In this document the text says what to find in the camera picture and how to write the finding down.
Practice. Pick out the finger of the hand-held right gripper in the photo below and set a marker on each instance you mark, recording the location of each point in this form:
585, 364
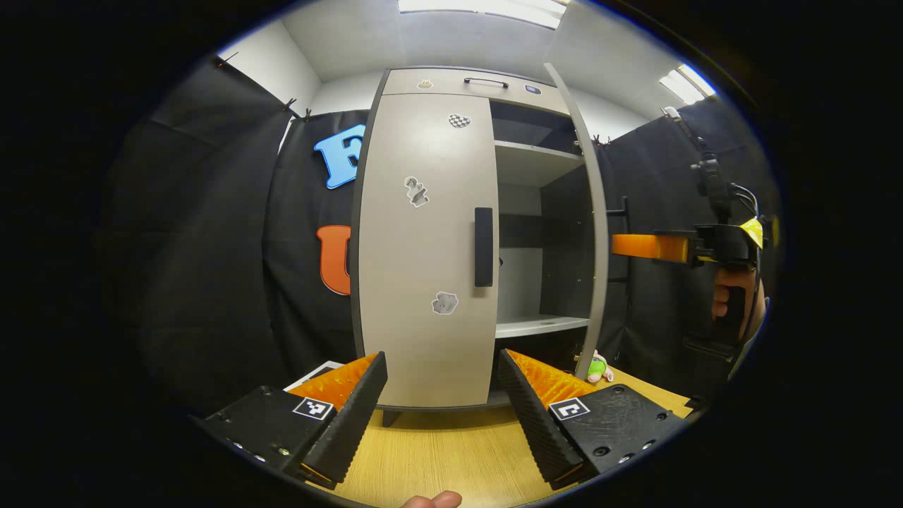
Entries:
649, 247

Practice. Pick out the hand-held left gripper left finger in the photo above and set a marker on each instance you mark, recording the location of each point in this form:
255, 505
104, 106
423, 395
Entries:
349, 430

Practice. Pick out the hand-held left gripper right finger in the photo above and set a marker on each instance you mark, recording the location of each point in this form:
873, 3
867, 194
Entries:
540, 430

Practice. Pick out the grey cabinet door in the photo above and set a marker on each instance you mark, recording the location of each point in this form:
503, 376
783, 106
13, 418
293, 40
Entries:
598, 212
423, 247

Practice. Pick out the grey double-door shoe cabinet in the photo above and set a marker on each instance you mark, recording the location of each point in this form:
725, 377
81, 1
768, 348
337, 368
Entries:
564, 247

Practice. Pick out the grey low cabinet shelf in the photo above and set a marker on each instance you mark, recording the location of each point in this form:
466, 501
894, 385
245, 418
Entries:
540, 326

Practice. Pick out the grey high cabinet shelf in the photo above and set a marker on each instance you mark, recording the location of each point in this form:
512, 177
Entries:
529, 162

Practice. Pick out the white photo card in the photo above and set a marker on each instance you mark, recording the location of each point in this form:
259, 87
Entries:
314, 375

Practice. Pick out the black backdrop cloth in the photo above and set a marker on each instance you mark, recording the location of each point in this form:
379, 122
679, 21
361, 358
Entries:
197, 247
663, 317

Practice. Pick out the small pink green plush toy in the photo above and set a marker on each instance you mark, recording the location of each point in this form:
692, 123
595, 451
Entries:
598, 367

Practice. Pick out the small ceiling light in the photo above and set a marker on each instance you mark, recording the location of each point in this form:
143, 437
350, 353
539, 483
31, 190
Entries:
688, 83

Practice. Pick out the long ceiling light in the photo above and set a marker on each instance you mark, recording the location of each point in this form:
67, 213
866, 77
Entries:
487, 8

